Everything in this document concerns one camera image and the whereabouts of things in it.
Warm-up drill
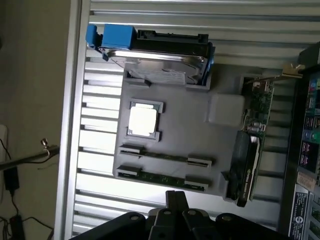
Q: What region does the green RAM stick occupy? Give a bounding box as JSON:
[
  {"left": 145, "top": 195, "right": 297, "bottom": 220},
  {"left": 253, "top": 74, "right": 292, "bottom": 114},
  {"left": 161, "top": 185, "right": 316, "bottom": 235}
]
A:
[{"left": 139, "top": 169, "right": 189, "bottom": 186}]

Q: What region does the graphics card with black shroud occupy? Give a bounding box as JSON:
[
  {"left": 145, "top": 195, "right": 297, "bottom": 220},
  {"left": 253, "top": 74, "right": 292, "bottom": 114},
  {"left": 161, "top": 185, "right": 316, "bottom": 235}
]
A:
[{"left": 227, "top": 63, "right": 308, "bottom": 208}]

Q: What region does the silver CPU chip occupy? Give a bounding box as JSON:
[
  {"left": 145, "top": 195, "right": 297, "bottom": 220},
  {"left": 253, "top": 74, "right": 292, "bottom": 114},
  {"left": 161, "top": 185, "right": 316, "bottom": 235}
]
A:
[{"left": 127, "top": 105, "right": 159, "bottom": 137}]

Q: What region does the grey plastic parts rack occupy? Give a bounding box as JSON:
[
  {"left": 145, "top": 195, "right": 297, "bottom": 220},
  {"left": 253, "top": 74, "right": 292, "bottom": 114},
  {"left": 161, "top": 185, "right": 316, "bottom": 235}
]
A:
[{"left": 112, "top": 68, "right": 248, "bottom": 204}]

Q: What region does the black PC case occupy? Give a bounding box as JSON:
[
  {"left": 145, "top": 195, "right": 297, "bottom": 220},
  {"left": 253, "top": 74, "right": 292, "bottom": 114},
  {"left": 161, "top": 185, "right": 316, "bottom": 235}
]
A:
[{"left": 279, "top": 41, "right": 320, "bottom": 240}]

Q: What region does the metal rod with clamp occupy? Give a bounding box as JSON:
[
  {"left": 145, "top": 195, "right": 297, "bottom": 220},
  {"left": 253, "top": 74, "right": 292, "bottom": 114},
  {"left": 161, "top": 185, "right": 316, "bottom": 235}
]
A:
[{"left": 0, "top": 138, "right": 61, "bottom": 172}]

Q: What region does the green motherboard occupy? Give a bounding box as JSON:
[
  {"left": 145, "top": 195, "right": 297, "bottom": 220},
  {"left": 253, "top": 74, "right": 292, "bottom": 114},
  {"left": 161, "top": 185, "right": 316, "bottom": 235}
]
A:
[{"left": 299, "top": 72, "right": 320, "bottom": 177}]

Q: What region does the black power adapter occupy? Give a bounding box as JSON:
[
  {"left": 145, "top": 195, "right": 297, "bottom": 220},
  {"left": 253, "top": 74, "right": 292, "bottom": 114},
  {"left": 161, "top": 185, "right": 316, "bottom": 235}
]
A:
[{"left": 3, "top": 166, "right": 21, "bottom": 192}]

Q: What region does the silver hard disk drive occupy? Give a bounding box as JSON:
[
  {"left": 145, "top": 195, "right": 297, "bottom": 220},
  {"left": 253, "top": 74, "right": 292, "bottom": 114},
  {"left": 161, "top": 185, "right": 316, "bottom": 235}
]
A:
[{"left": 107, "top": 29, "right": 210, "bottom": 86}]

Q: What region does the black cable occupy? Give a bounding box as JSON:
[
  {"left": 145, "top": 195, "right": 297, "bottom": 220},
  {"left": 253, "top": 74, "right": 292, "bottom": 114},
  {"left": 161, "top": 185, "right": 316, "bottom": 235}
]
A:
[{"left": 0, "top": 138, "right": 12, "bottom": 161}]

